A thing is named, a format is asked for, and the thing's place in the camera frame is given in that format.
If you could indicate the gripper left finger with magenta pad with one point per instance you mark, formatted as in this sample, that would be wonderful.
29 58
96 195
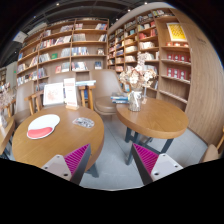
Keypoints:
70 167

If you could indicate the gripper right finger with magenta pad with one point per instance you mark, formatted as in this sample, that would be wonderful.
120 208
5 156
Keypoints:
153 166

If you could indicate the transparent computer mouse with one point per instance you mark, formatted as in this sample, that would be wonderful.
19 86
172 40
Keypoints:
83 122

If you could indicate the white mouse pad red rest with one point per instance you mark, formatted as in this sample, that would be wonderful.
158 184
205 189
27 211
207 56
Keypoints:
42 126

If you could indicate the left round wooden table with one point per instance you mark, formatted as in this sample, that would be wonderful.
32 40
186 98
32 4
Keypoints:
64 139

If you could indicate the round wooden table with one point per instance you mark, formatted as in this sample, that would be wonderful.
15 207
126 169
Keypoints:
156 119
64 139

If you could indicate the right round wooden table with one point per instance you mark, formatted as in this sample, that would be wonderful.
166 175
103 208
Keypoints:
156 119

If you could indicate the wooden chair at right edge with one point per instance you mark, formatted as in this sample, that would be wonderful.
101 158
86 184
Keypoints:
214 152

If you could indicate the glass vase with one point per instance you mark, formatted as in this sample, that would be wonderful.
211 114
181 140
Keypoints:
135 100

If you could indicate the framed picture with pink print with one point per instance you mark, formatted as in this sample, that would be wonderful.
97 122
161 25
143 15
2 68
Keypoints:
53 94

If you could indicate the stack of books on chair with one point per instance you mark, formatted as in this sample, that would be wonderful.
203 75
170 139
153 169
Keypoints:
119 97

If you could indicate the wooden table at left edge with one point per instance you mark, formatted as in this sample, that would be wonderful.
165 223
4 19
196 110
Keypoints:
6 133

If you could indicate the wooden chair behind left table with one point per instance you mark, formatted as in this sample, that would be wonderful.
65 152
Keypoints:
35 102

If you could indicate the wooden stool with books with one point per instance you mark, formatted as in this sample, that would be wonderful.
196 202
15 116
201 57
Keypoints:
85 88

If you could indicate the white sign on wooden stand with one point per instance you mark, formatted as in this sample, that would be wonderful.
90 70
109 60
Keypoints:
70 92

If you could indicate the dried flower bouquet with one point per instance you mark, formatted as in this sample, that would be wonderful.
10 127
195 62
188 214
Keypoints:
140 76

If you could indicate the beige upholstered armchair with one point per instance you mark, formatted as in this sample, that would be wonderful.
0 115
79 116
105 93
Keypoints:
106 83

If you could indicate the left wooden bookshelf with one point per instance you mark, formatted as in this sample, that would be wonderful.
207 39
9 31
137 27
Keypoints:
78 44

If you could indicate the wooden bookshelf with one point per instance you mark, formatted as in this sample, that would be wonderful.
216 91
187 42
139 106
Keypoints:
147 32
78 44

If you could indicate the right wooden bookshelf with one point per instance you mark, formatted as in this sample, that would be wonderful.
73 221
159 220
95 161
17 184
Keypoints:
147 32

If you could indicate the yellow framed picture on shelf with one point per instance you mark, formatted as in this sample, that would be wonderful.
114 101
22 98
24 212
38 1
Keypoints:
176 32

